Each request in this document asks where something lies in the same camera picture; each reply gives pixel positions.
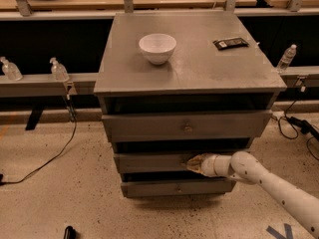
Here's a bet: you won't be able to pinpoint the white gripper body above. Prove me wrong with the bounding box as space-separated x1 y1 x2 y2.
200 153 234 177

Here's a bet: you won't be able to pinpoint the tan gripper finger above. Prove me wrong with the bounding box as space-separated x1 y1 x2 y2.
186 165 202 175
185 153 211 166

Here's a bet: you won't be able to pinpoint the grey drawer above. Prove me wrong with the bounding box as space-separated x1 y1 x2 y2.
103 110 272 142
113 149 247 175
121 178 235 198

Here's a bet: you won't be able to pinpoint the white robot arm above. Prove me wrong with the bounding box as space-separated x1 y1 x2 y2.
186 151 319 239

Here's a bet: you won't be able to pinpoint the grey bottom drawer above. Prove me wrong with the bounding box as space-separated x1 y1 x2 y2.
121 178 235 198

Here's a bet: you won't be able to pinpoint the grey wooden drawer cabinet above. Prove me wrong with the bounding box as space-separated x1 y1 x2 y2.
93 11 287 184

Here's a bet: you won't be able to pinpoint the grey top drawer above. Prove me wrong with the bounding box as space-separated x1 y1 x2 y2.
103 110 272 142

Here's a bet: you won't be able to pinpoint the blue tape floor mark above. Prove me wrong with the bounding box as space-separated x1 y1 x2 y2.
266 223 295 239

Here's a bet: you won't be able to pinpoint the clear plastic water bottle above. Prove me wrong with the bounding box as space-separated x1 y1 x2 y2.
276 44 297 74

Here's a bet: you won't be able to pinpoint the white ceramic bowl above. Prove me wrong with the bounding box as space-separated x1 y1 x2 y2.
139 33 176 65

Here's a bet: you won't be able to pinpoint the black object on floor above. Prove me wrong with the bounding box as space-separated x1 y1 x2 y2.
63 226 76 239

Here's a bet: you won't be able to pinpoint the clear pump bottle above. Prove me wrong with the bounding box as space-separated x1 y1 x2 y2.
50 57 70 82

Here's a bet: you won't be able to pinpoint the clear bottle far left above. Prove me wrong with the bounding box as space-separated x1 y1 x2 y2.
0 57 23 81

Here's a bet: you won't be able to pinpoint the black cables on right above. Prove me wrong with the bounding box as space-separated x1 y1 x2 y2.
276 87 319 161

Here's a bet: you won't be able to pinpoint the black cable on left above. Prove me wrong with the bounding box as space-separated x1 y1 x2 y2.
0 83 78 186

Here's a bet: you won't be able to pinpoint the grey metal rail shelf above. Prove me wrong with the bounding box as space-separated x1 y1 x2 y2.
0 73 98 98

